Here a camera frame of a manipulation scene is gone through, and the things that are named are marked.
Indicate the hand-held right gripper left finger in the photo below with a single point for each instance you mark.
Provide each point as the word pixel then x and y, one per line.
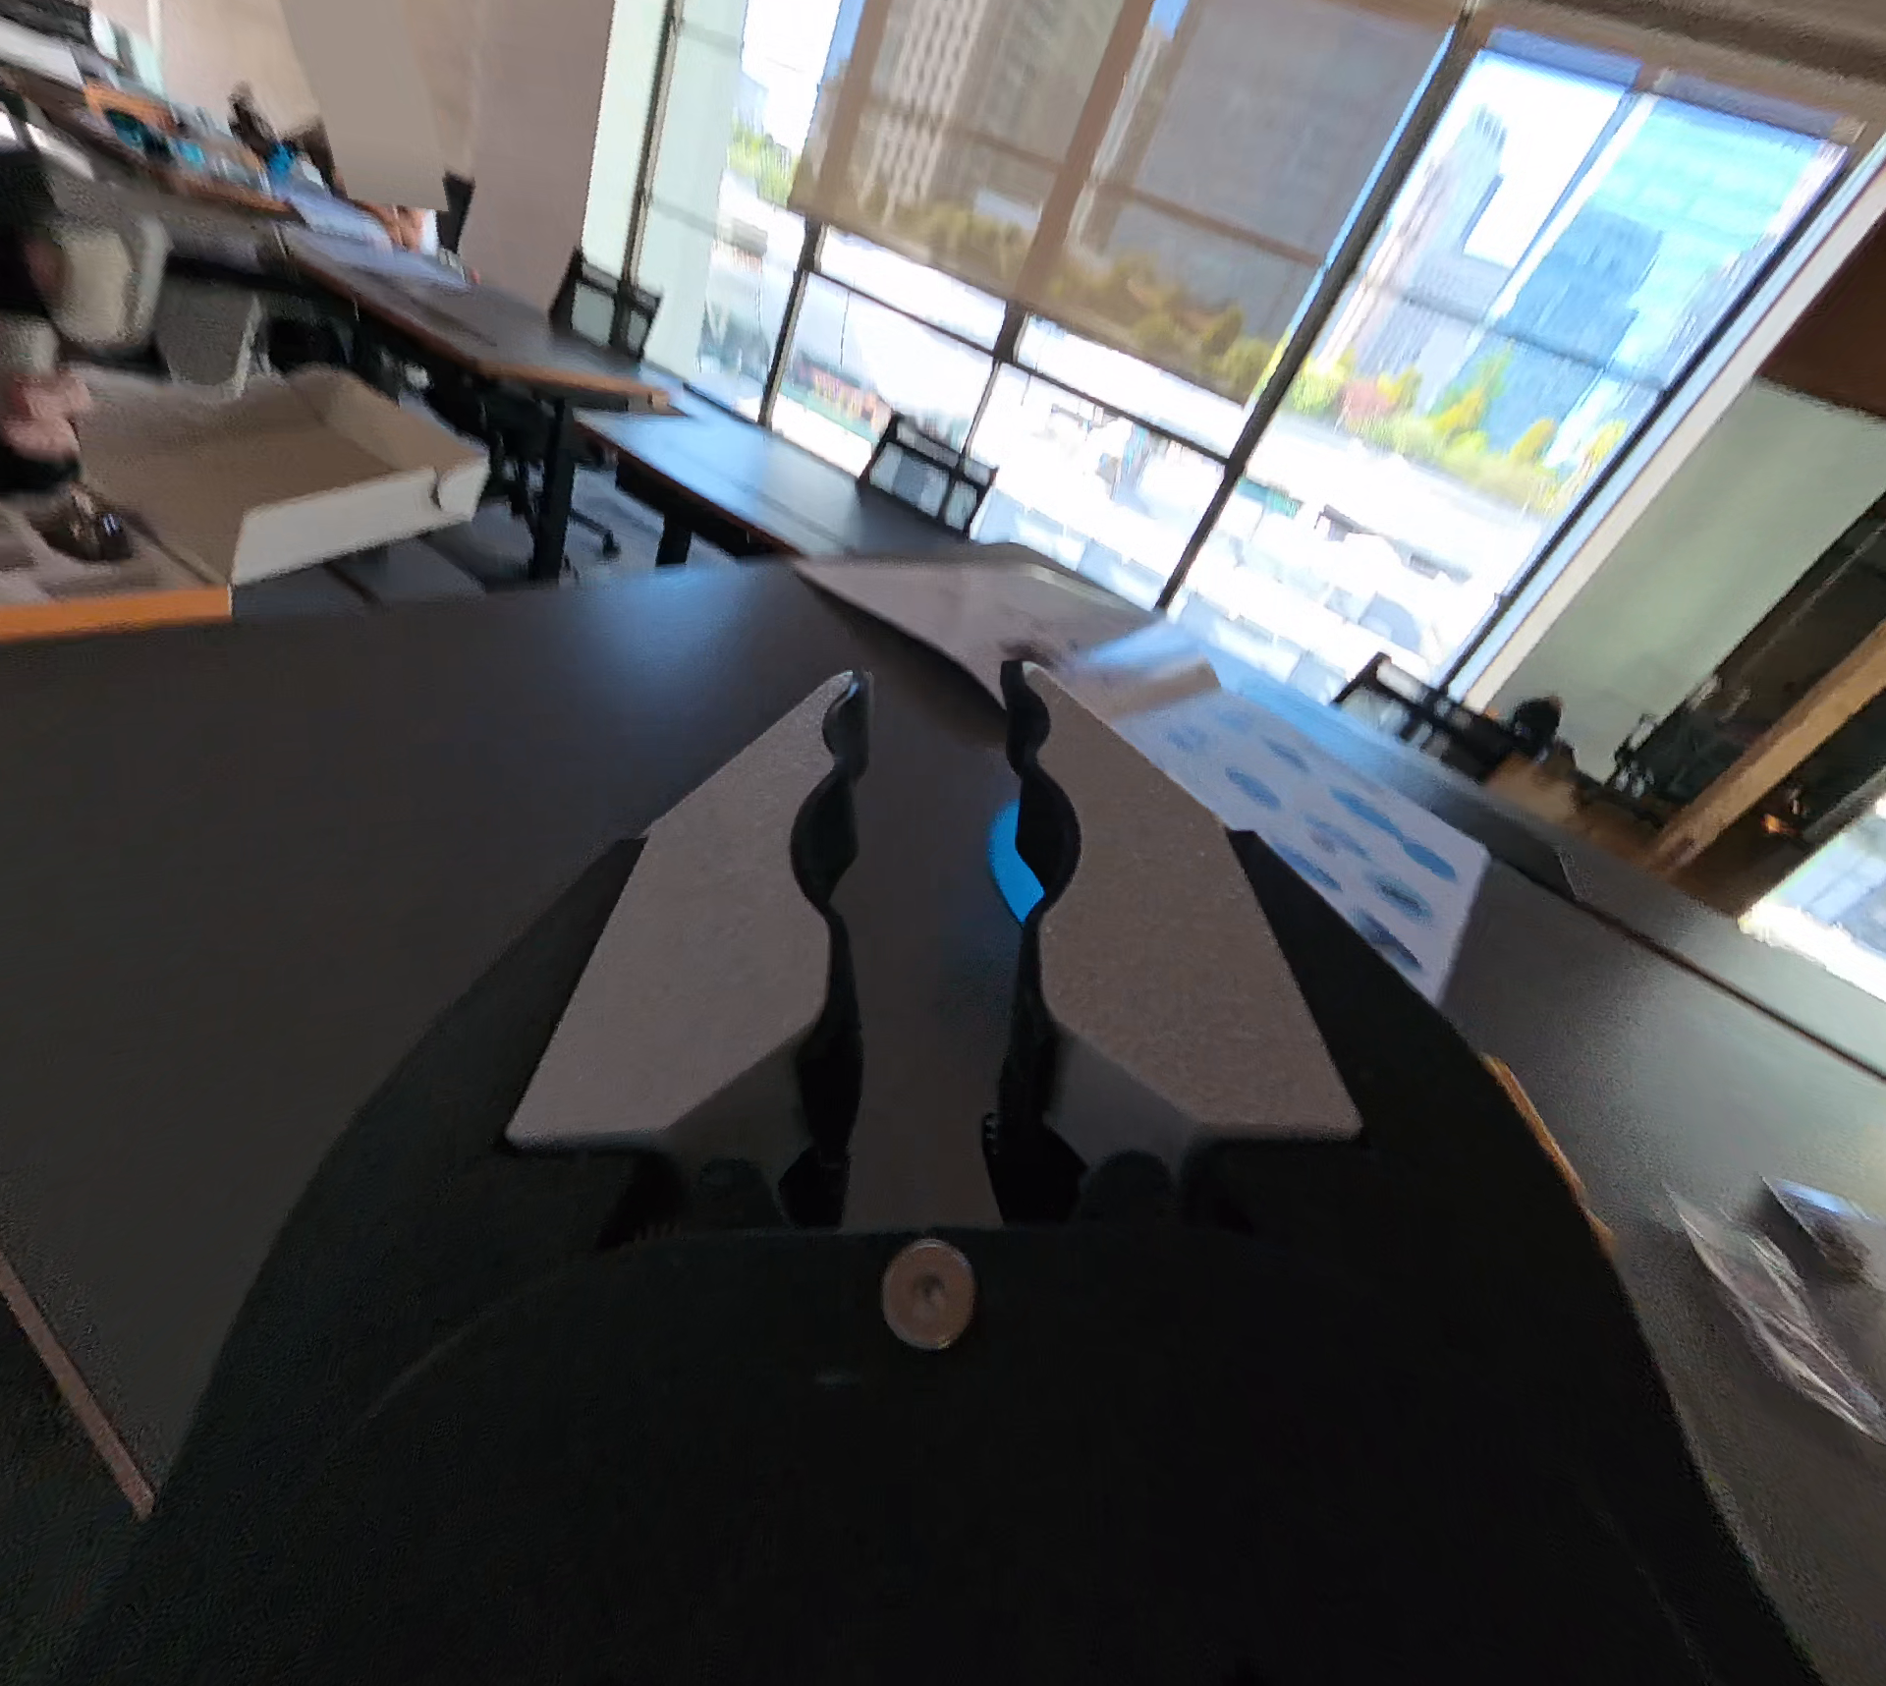
pixel 677 977

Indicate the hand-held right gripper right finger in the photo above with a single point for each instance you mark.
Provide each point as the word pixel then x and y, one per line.
pixel 1178 977

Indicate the black desk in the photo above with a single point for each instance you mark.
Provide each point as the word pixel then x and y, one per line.
pixel 368 830
pixel 736 478
pixel 1694 920

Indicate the wood-edged desk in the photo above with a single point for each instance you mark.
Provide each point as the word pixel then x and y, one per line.
pixel 502 347

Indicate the open instruction booklet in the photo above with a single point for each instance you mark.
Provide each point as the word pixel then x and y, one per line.
pixel 1325 817

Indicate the black chair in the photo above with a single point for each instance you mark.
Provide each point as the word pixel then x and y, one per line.
pixel 929 478
pixel 604 308
pixel 1451 720

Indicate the white cardboard box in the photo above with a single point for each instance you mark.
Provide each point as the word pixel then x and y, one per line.
pixel 339 507

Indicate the scattered clear plastic bags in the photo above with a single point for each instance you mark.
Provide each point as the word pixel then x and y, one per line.
pixel 1770 1288

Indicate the beige roller shade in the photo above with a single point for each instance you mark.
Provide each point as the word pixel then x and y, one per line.
pixel 1061 169

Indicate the large glass window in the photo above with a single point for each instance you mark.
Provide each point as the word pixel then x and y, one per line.
pixel 1548 241

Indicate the grey office chair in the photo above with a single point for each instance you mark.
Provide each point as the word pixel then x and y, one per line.
pixel 126 286

